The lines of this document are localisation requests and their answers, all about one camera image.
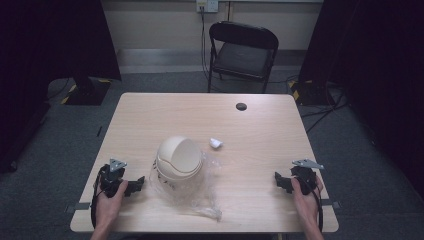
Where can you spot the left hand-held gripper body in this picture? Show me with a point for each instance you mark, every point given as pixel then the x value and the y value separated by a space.
pixel 110 181

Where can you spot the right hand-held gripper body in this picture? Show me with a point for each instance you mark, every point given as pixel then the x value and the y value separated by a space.
pixel 305 176

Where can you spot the person's left hand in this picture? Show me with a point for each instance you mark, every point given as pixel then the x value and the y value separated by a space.
pixel 108 206

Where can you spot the person's right hand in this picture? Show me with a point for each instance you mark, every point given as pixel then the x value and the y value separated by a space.
pixel 306 205

